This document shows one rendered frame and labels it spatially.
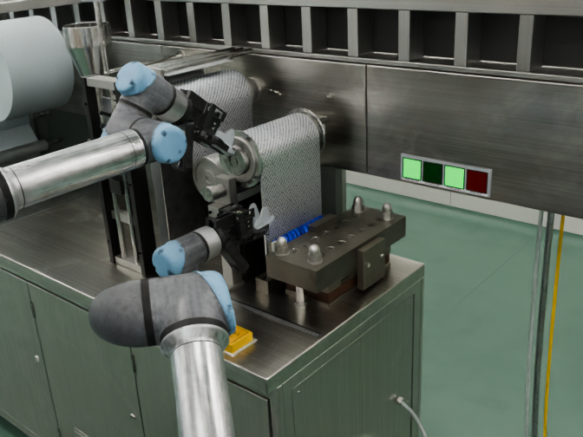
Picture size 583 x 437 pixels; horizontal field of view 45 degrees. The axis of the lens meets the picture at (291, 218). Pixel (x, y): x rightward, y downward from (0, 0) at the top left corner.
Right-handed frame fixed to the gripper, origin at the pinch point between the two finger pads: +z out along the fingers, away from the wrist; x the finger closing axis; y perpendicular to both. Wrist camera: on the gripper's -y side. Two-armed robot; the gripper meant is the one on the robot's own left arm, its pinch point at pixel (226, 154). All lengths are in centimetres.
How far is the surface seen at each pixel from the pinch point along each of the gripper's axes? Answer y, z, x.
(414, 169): 16.1, 33.4, -31.0
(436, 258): 34, 241, 54
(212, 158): -0.1, 6.1, 10.1
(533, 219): 80, 283, 23
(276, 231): -11.6, 21.0, -6.6
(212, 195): -10.3, 2.3, 1.2
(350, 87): 31.3, 21.7, -11.1
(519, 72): 38, 17, -56
